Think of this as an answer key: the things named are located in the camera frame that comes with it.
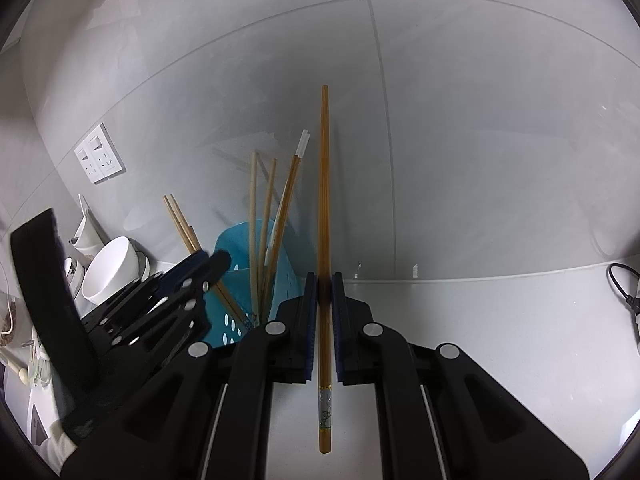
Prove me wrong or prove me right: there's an amber chopstick with printed end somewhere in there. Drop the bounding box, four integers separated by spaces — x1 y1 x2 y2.
162 196 248 325
316 85 335 455

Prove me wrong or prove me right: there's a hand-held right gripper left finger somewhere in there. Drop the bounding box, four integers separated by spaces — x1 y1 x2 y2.
60 272 319 480

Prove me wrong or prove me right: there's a black strap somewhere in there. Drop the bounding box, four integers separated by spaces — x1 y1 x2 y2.
10 208 99 393

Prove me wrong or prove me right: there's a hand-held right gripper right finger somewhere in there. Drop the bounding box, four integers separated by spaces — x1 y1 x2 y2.
332 271 589 480

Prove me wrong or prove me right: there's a black power cable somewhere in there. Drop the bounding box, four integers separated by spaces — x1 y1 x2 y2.
607 262 640 346

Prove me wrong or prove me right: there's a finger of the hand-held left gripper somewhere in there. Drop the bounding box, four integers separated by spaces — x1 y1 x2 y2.
106 251 232 349
81 250 208 332

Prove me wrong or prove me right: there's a white ladle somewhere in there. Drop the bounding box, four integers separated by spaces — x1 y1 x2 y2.
0 347 31 386

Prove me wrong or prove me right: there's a teal perforated utensil holder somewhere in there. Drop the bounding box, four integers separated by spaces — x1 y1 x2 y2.
207 219 303 348

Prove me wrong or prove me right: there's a white bowl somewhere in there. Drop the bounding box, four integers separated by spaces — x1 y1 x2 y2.
81 236 141 306

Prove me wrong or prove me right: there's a white wall socket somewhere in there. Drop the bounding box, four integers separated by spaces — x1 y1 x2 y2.
74 122 124 185

